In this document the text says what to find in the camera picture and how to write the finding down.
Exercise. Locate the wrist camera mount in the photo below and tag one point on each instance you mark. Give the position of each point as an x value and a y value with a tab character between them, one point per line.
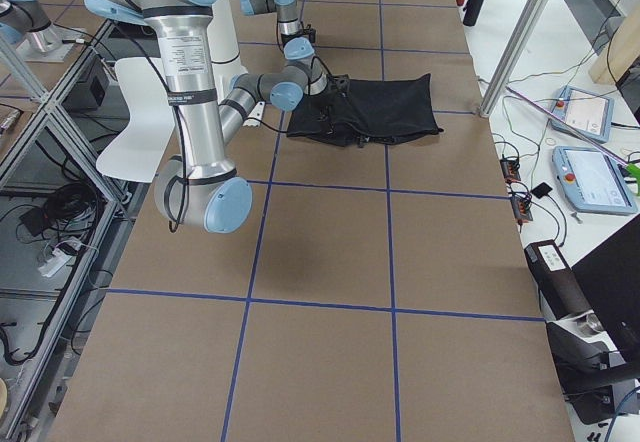
309	32
340	83

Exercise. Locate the brown cardboard piece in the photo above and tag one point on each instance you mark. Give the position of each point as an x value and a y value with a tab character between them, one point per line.
620	53

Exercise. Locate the black monitor stand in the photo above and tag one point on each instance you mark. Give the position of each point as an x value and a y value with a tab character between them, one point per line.
596	354

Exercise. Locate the orange black connector module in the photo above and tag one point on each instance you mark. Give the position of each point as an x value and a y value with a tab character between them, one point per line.
510	170

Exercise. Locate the dark brown box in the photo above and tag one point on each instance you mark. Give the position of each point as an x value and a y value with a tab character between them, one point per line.
555	279

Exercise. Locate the white plastic chair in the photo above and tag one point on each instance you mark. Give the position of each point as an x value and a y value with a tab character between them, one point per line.
135	154

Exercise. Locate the black graphic t-shirt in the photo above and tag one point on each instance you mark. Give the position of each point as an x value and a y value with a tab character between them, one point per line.
383	112

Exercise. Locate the teach pendant with red button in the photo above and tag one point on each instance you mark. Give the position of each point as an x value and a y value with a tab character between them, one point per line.
591	182

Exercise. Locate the metal reacher grabber tool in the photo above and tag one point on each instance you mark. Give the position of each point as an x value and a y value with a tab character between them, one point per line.
631	168

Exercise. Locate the aluminium profile post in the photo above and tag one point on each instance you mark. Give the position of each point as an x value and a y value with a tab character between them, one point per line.
523	29

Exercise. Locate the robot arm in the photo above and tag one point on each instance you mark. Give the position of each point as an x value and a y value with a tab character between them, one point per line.
288	25
201	187

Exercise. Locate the black water bottle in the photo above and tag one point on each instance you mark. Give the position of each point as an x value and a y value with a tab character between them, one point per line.
472	11

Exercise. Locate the white power strip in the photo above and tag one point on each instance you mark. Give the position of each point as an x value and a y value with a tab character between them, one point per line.
58	259

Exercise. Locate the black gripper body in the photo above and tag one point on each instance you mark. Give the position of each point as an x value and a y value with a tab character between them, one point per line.
324	103

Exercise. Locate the neighbouring robot arm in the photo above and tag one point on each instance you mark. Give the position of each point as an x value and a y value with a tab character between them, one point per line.
20	17

